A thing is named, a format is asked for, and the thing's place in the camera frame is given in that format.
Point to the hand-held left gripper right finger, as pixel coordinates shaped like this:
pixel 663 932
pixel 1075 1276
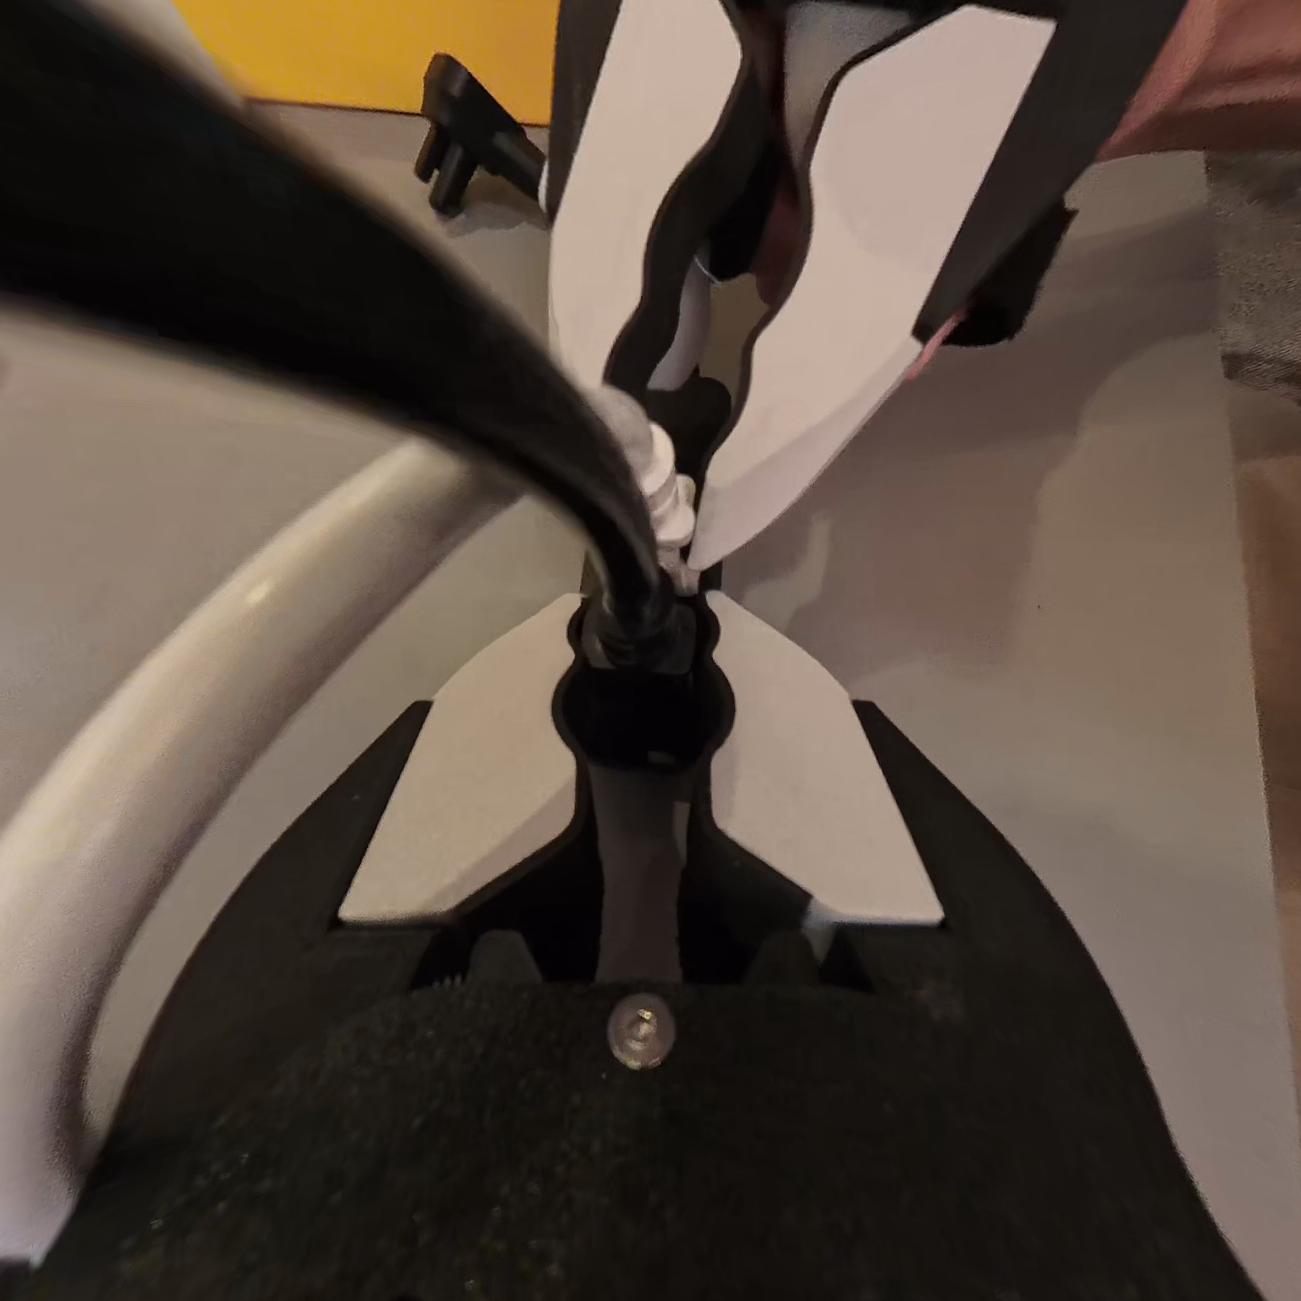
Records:
pixel 813 793

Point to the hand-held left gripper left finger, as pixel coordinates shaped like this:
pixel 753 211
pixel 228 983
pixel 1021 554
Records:
pixel 477 793

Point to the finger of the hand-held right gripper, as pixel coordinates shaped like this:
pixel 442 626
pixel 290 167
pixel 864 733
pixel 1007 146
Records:
pixel 894 234
pixel 631 183

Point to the person's right hand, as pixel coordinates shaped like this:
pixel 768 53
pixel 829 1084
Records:
pixel 1230 71

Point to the yellow box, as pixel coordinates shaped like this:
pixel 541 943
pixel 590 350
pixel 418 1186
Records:
pixel 355 51

